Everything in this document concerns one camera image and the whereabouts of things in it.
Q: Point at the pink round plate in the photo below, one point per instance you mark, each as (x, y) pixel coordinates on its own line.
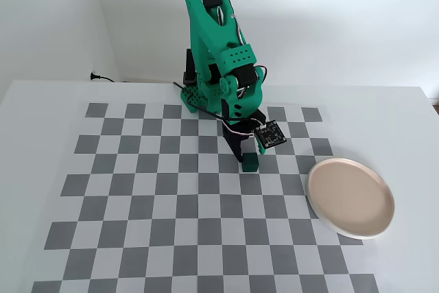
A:
(351, 198)

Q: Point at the green gripper black servo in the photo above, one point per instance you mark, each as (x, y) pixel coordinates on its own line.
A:
(236, 142)

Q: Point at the grey white checkered mat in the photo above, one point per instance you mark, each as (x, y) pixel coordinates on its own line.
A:
(171, 224)

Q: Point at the dark green cube dice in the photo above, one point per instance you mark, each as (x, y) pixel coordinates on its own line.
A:
(251, 164)

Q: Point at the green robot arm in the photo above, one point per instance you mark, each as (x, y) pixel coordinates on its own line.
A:
(205, 29)

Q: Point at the green perforated robot base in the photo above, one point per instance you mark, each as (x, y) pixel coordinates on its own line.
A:
(197, 97)

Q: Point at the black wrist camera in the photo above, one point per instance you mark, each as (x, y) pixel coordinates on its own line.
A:
(271, 135)

